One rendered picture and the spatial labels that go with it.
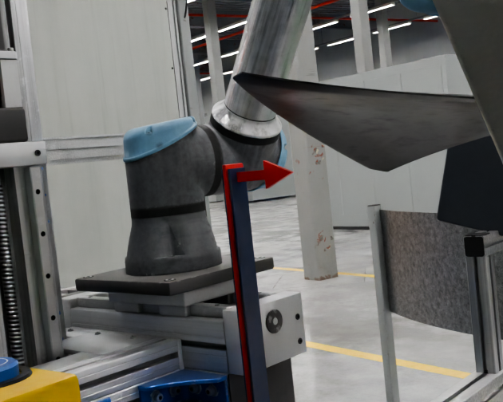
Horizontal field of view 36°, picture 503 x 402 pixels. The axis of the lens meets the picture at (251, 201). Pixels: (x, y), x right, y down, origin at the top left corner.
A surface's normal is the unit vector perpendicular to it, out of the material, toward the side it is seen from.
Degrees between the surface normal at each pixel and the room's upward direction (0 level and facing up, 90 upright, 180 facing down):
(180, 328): 90
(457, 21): 130
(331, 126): 162
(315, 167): 84
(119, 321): 90
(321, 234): 91
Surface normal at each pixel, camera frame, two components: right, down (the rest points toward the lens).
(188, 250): 0.34, -0.29
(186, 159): 0.58, -0.03
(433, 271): -0.90, 0.12
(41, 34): 0.78, -0.05
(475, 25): -0.41, 0.72
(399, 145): -0.04, 0.96
